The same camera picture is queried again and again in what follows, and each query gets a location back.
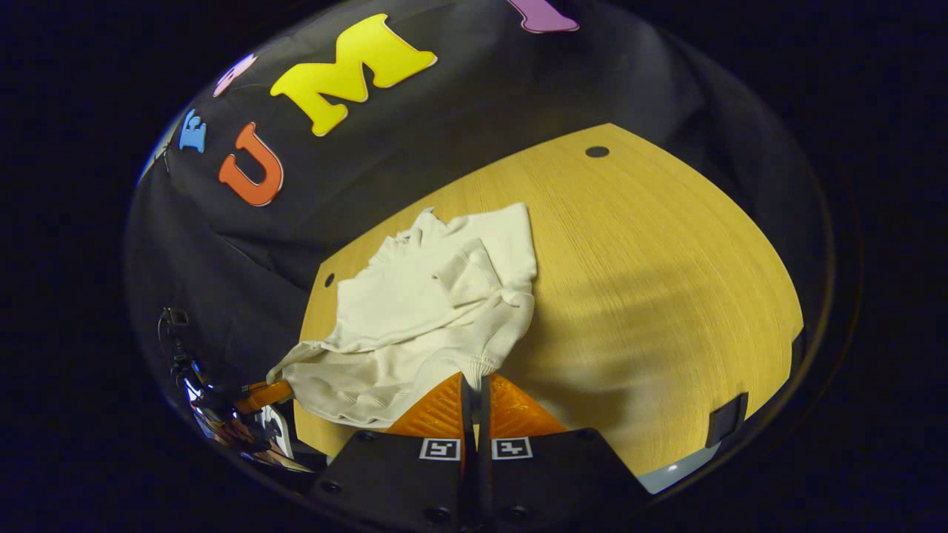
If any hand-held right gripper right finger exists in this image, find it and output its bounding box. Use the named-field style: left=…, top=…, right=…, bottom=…
left=474, top=374, right=652, bottom=530

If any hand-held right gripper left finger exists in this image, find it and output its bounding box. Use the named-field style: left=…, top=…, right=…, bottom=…
left=311, top=372, right=475, bottom=530

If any white sweatshirt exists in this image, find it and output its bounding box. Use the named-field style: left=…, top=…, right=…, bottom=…
left=267, top=201, right=538, bottom=430

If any black backdrop cloth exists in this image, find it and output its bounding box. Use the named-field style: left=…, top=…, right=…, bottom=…
left=126, top=0, right=830, bottom=415

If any black table edge bracket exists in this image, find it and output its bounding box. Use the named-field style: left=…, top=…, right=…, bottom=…
left=706, top=392, right=750, bottom=449

